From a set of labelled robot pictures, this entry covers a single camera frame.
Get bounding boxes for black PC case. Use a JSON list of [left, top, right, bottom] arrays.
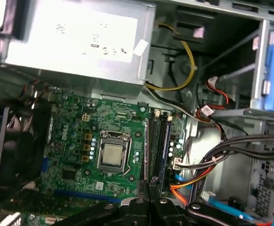
[[0, 0, 274, 226]]

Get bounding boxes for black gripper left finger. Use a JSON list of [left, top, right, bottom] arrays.
[[53, 180, 150, 226]]

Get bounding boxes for silver CPU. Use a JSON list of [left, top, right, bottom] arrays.
[[103, 143, 124, 167]]

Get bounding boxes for CPU socket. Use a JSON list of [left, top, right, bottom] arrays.
[[96, 129, 133, 177]]

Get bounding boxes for red wire with white plug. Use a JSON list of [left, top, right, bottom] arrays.
[[206, 76, 231, 105]]

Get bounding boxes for metal disk bay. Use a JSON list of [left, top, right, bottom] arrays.
[[247, 157, 274, 226]]

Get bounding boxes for blue expansion slot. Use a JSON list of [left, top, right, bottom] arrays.
[[54, 187, 121, 204]]

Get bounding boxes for yellow wire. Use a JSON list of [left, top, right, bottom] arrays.
[[145, 23, 198, 92]]

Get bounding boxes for blue flat data cable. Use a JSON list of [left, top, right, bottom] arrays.
[[207, 195, 274, 226]]

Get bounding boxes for black RAM stick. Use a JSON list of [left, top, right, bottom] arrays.
[[160, 116, 173, 186]]

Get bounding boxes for black cable bundle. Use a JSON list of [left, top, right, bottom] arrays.
[[191, 134, 274, 205]]

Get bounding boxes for black case fan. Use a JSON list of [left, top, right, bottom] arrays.
[[0, 105, 52, 189]]

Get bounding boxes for orange wires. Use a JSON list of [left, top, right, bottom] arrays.
[[169, 175, 207, 205]]

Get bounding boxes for metal socket cover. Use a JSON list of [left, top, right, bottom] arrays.
[[99, 129, 132, 175]]

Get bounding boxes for green motherboard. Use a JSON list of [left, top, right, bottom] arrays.
[[21, 94, 194, 226]]

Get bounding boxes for grey power supply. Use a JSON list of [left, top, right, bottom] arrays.
[[0, 0, 157, 85]]

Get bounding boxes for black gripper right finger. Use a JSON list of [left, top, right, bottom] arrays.
[[150, 178, 255, 226]]

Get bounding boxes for blue board connector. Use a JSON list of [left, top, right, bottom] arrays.
[[41, 157, 50, 175]]

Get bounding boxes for socket locking lever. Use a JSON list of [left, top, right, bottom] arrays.
[[118, 138, 132, 177]]

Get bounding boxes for black plastic bracket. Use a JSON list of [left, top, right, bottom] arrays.
[[172, 6, 214, 44]]

